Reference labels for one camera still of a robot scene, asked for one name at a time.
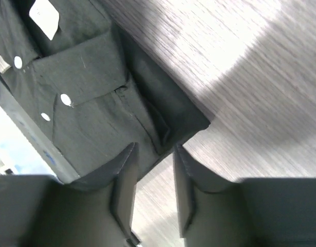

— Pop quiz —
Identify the black long sleeve shirt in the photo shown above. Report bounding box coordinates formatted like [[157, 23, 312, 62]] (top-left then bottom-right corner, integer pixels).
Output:
[[0, 1, 210, 178]]

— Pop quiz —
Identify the folded light blue shirt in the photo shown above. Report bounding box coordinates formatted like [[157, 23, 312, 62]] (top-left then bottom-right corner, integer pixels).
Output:
[[0, 106, 55, 176]]

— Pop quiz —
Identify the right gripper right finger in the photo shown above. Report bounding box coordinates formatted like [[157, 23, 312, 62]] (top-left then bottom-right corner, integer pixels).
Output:
[[173, 145, 316, 246]]

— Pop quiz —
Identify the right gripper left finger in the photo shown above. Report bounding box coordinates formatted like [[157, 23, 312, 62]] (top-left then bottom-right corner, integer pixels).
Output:
[[0, 143, 139, 246]]

